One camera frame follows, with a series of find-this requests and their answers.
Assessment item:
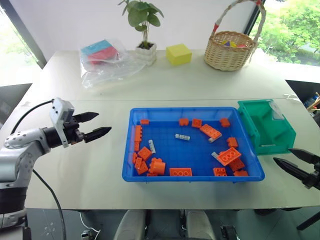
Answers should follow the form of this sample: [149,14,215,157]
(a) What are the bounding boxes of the pink sponge pad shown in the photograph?
[87,46,120,65]

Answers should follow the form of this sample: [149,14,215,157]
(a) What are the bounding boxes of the green plastic bin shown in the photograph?
[236,98,297,156]

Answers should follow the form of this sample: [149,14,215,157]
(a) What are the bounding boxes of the wooden sticks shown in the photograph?
[306,91,320,114]

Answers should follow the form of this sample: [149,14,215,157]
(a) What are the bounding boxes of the white thin cable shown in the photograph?
[79,211,101,235]

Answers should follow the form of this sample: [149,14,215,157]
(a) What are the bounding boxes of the black table leg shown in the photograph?
[296,208,320,231]

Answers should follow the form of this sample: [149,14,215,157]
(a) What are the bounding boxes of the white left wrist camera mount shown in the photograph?
[49,97,76,149]

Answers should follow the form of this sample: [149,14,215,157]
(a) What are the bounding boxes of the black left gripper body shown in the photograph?
[62,116,86,146]

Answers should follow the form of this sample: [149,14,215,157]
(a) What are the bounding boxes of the orange arched block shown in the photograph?
[148,157,167,175]

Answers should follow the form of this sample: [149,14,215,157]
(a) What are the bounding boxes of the green leafy plant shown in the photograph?
[117,0,165,49]

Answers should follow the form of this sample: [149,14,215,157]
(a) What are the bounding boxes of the grey rounded robot part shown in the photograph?
[113,209,147,240]
[186,209,217,240]

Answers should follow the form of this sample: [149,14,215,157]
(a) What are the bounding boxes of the blue plastic tray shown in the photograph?
[121,107,266,184]

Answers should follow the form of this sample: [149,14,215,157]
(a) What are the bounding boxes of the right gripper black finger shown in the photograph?
[287,148,318,166]
[272,156,313,185]

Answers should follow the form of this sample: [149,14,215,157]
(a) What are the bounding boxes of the wicker basket with handle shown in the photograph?
[203,0,267,72]

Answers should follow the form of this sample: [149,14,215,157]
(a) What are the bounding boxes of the blue sponge pad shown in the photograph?
[81,39,114,57]

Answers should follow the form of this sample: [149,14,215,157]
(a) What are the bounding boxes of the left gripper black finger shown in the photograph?
[82,126,113,144]
[73,111,100,124]

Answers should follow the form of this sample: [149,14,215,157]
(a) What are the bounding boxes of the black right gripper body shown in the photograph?
[302,159,320,191]

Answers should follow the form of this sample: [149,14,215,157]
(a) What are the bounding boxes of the white plant pot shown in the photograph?
[135,41,158,67]

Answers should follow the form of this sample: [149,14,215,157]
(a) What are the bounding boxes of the clear label on green bin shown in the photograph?
[270,100,285,122]

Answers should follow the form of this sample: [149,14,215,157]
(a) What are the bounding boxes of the clear plastic bag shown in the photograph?
[79,37,146,89]

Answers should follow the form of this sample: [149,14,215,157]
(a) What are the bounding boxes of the yellow sponge block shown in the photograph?
[165,43,193,67]

